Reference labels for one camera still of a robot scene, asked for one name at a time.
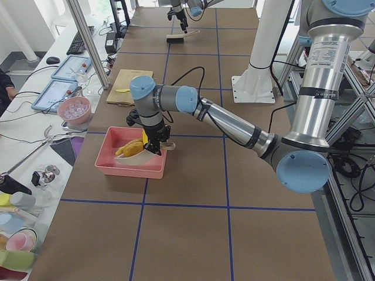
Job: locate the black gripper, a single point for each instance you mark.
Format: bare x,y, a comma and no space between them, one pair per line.
153,130
179,13

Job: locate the beige plastic dustpan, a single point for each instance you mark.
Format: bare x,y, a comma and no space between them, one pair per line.
144,156

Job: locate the brown toy potato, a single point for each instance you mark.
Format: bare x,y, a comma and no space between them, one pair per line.
133,147

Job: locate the beige hand brush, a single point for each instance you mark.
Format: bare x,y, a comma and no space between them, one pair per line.
180,38

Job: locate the toy ginger root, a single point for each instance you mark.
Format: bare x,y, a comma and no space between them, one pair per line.
120,152

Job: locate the yellow toy corn cob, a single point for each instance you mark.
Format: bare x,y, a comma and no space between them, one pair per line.
144,138

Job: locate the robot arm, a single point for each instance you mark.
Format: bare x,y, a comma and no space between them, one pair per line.
191,8
299,157

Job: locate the pink plastic bin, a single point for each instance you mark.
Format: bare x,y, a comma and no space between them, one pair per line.
117,137

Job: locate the bamboo cutting board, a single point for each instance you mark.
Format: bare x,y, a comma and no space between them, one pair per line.
124,77

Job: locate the kitchen scale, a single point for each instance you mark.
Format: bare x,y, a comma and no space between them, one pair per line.
75,127

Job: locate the black power adapter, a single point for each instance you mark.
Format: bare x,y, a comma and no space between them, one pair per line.
111,43

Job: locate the grey purple cloth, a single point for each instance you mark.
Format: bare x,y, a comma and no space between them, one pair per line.
68,148

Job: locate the pink bowl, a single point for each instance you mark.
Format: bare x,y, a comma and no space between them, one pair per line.
75,110

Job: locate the black keyboard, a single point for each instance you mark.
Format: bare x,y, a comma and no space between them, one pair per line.
77,46

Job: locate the upper teach pendant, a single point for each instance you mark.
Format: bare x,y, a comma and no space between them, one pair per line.
71,67

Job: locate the teach pendant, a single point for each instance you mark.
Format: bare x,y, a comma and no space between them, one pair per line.
71,67
53,95

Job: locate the lower teach pendant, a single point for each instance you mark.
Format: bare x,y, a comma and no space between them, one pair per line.
53,95

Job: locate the black computer mouse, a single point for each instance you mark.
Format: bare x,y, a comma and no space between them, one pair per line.
52,60

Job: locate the grey cup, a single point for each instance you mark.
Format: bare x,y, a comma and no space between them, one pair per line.
22,200

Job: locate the seated person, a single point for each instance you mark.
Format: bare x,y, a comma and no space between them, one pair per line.
8,91

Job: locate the pink cup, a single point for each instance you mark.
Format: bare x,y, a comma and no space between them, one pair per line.
24,240

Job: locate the light blue cup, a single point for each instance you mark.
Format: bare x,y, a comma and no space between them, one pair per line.
11,223

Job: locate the green cup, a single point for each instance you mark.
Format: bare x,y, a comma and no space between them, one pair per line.
17,260

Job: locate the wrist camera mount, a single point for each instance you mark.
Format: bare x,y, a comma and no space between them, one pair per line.
170,14
133,118

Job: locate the aluminium frame post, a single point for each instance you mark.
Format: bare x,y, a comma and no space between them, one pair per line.
83,29

